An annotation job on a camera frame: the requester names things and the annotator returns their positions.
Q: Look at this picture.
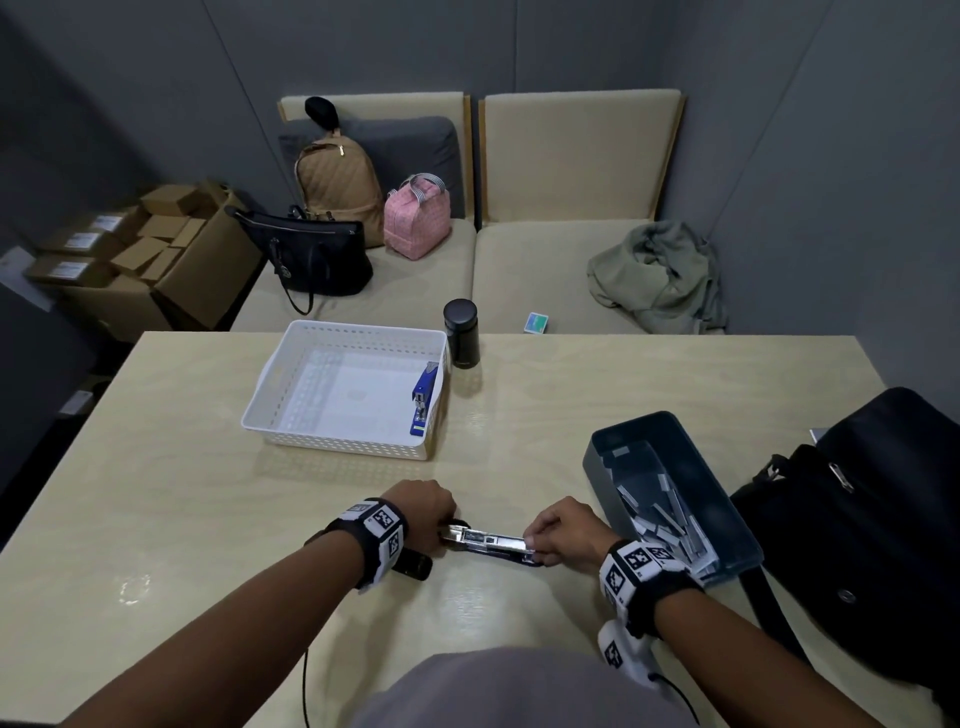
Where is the person's left hand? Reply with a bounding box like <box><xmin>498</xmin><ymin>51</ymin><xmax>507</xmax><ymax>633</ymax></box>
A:
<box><xmin>380</xmin><ymin>479</ymin><xmax>458</xmax><ymax>557</ymax></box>

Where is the person's right hand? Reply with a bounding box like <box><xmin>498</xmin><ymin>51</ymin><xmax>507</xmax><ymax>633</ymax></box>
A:
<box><xmin>522</xmin><ymin>495</ymin><xmax>624</xmax><ymax>568</ymax></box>

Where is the black stapler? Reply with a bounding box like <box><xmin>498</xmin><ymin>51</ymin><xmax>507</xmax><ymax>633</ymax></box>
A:
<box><xmin>438</xmin><ymin>519</ymin><xmax>543</xmax><ymax>568</ymax></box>

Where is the person's left forearm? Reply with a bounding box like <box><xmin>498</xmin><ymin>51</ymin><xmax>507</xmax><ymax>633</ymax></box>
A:
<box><xmin>63</xmin><ymin>528</ymin><xmax>366</xmax><ymax>728</ymax></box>

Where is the person's right forearm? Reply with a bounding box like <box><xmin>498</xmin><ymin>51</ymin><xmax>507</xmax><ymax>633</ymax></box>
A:
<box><xmin>654</xmin><ymin>588</ymin><xmax>886</xmax><ymax>728</ymax></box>

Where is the black shoulder bag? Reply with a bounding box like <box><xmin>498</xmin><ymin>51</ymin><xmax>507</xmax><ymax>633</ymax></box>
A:
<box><xmin>729</xmin><ymin>387</ymin><xmax>960</xmax><ymax>721</ymax></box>

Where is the blue stapler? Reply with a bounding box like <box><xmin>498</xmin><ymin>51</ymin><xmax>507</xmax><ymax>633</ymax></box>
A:
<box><xmin>408</xmin><ymin>360</ymin><xmax>441</xmax><ymax>438</ymax></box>

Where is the pile of silver staple strips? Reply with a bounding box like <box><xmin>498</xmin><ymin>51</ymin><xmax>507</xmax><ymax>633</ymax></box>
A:
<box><xmin>611</xmin><ymin>446</ymin><xmax>721</xmax><ymax>580</ymax></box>

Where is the person's grey shirt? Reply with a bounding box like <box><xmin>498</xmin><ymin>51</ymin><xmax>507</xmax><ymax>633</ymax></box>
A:
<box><xmin>351</xmin><ymin>646</ymin><xmax>699</xmax><ymax>728</ymax></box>

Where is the white plastic basket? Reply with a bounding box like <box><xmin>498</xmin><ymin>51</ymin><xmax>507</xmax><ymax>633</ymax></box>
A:
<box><xmin>240</xmin><ymin>320</ymin><xmax>452</xmax><ymax>462</ymax></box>

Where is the blue-grey plastic box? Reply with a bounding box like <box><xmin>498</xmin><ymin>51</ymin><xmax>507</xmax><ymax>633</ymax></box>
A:
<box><xmin>582</xmin><ymin>410</ymin><xmax>765</xmax><ymax>588</ymax></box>

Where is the black tumbler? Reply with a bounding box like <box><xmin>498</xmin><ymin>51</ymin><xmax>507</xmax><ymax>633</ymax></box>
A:
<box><xmin>443</xmin><ymin>298</ymin><xmax>482</xmax><ymax>370</ymax></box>

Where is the beige sofa seat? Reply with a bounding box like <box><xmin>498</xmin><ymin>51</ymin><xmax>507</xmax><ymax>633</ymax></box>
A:
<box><xmin>230</xmin><ymin>91</ymin><xmax>479</xmax><ymax>335</ymax></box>
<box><xmin>471</xmin><ymin>88</ymin><xmax>687</xmax><ymax>336</ymax></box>

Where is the black leather handbag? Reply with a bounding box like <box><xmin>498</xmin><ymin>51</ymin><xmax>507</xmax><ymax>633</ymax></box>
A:
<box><xmin>225</xmin><ymin>204</ymin><xmax>375</xmax><ymax>317</ymax></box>

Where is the green crumpled jacket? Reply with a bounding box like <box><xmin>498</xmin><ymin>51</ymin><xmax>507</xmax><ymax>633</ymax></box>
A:
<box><xmin>586</xmin><ymin>219</ymin><xmax>729</xmax><ymax>336</ymax></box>

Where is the pink lunch bag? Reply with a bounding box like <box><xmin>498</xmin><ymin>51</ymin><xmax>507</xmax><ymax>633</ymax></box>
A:
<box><xmin>383</xmin><ymin>173</ymin><xmax>453</xmax><ymax>262</ymax></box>

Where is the large open cardboard box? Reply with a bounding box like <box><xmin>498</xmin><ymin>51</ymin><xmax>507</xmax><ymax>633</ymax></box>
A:
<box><xmin>63</xmin><ymin>187</ymin><xmax>264</xmax><ymax>344</ymax></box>

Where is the tan quilted backpack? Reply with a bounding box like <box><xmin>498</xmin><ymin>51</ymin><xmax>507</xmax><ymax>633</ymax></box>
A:
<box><xmin>294</xmin><ymin>129</ymin><xmax>387</xmax><ymax>249</ymax></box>

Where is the grey cushion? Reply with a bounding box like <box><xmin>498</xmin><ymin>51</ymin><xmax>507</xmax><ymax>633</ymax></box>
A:
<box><xmin>279</xmin><ymin>115</ymin><xmax>466</xmax><ymax>220</ymax></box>

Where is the pile of small cardboard boxes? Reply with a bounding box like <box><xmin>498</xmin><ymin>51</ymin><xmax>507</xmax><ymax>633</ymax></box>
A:
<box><xmin>24</xmin><ymin>182</ymin><xmax>226</xmax><ymax>291</ymax></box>

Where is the white paper sheet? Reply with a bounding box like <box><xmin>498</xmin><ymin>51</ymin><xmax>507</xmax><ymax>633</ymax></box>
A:
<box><xmin>0</xmin><ymin>246</ymin><xmax>56</xmax><ymax>313</ymax></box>

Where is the left wrist camera band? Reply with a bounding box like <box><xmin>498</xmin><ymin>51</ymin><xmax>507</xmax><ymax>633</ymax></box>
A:
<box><xmin>306</xmin><ymin>497</ymin><xmax>435</xmax><ymax>594</ymax></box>

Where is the wrist camera band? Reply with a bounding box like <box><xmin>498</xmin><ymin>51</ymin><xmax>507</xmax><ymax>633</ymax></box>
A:
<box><xmin>306</xmin><ymin>497</ymin><xmax>435</xmax><ymax>594</ymax></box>
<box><xmin>597</xmin><ymin>537</ymin><xmax>707</xmax><ymax>689</ymax></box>

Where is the right wrist camera band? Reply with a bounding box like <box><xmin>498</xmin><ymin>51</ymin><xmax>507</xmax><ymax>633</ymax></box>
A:
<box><xmin>597</xmin><ymin>537</ymin><xmax>707</xmax><ymax>689</ymax></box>

